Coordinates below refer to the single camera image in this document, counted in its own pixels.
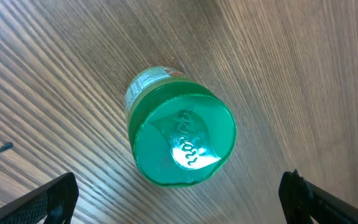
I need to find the green lid jar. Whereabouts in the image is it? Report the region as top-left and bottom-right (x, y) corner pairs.
(124, 66), (237, 187)

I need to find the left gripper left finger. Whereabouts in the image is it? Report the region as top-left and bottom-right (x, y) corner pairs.
(0, 172), (79, 224)

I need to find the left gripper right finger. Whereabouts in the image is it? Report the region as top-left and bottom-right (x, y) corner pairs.
(278, 170), (358, 224)

